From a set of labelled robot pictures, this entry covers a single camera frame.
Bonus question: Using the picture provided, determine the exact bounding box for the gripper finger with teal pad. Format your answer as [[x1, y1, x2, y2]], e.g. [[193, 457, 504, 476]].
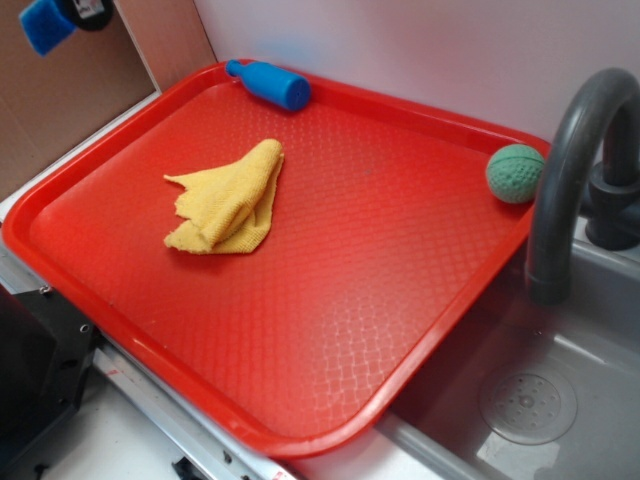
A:
[[55, 0, 115, 31]]

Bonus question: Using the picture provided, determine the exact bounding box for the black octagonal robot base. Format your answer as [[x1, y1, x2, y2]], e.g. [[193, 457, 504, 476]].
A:
[[1, 288, 97, 479]]

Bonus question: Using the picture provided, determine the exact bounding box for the brown cardboard panel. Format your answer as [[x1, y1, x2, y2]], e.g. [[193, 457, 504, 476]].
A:
[[1, 1, 216, 199]]

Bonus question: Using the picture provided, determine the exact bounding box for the blue plastic bottle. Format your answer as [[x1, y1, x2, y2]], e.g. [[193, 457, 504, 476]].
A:
[[225, 60, 311, 112]]

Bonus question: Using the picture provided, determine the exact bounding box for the yellow knitted cloth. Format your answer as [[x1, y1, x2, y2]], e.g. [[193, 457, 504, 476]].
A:
[[164, 139, 284, 255]]

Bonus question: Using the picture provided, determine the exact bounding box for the red plastic tray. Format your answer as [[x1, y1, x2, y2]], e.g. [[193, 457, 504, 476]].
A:
[[2, 64, 549, 459]]

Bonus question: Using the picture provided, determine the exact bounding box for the green textured ball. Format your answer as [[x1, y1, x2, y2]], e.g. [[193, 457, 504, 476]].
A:
[[485, 144, 545, 204]]

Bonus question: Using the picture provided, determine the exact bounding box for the dark grey toy faucet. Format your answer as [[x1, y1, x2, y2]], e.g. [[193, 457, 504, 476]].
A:
[[525, 68, 639, 305]]

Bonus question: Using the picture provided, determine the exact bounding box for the grey toy sink basin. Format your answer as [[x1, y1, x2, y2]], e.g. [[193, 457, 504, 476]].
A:
[[375, 215, 640, 480]]

